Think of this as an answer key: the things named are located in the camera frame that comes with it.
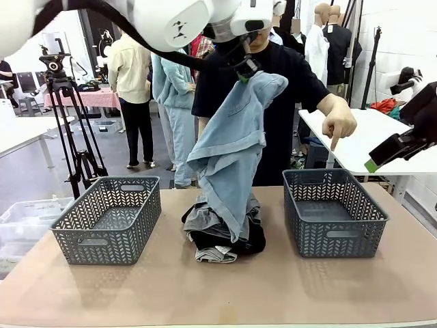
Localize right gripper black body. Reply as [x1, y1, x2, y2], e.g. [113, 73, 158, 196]
[398, 81, 437, 148]

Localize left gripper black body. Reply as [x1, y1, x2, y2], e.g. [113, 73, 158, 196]
[234, 57, 264, 81]

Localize light blue denim jeans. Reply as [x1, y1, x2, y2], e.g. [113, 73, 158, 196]
[186, 70, 290, 243]

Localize black garment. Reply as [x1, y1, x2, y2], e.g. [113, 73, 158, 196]
[180, 201, 267, 256]

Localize person's right forearm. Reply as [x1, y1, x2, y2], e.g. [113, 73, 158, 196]
[197, 115, 210, 144]

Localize person's left forearm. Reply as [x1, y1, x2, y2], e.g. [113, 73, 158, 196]
[315, 92, 344, 115]

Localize person's left hand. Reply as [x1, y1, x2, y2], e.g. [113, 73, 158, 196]
[322, 98, 358, 152]

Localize large white table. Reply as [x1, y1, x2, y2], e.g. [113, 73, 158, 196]
[298, 108, 437, 206]

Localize red and green clothes pile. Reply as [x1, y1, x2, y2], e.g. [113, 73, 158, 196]
[370, 98, 409, 121]

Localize person in black T-shirt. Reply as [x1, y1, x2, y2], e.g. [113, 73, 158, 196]
[191, 29, 331, 188]

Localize mannequin in plaid shirt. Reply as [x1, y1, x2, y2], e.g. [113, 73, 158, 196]
[190, 33, 216, 81]

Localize figure in black jacket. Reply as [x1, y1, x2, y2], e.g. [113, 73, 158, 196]
[272, 16, 307, 55]

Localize black light stand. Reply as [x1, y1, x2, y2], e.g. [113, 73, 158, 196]
[361, 26, 383, 111]

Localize mannequin in white shirt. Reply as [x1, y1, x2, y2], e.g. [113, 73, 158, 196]
[305, 3, 330, 90]

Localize mannequin in blue fleece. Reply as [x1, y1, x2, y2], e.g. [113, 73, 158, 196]
[151, 51, 199, 189]

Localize black stand poles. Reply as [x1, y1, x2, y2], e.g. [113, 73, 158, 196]
[342, 0, 363, 109]

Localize mannequin in black shirt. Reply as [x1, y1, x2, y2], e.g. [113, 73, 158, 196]
[322, 5, 363, 100]

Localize grey perforated plastic basket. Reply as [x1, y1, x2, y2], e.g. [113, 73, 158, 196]
[50, 176, 162, 267]
[282, 168, 390, 260]

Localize mannequin in cream jacket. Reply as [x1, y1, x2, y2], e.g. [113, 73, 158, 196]
[107, 27, 154, 170]

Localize grey storage crate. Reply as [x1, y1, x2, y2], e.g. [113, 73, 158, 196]
[91, 119, 123, 135]

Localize pink checkered tablecloth table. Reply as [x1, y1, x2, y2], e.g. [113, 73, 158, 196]
[43, 87, 124, 119]

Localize light grey garment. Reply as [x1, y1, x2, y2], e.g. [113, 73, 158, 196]
[194, 245, 239, 264]

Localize tablet screen on stand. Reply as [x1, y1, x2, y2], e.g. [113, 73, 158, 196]
[42, 31, 68, 54]

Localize grey stool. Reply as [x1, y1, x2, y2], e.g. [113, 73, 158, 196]
[16, 97, 44, 117]

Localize white side table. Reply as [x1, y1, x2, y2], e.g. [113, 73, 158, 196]
[0, 115, 76, 170]

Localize seated person in black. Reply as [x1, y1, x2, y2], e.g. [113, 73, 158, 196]
[0, 59, 20, 109]

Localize clear plastic storage bin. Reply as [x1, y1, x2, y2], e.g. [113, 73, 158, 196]
[0, 197, 74, 274]

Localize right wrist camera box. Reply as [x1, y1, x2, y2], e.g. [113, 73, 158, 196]
[390, 66, 424, 96]

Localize black camera tripod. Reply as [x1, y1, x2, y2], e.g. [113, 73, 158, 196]
[44, 77, 109, 201]

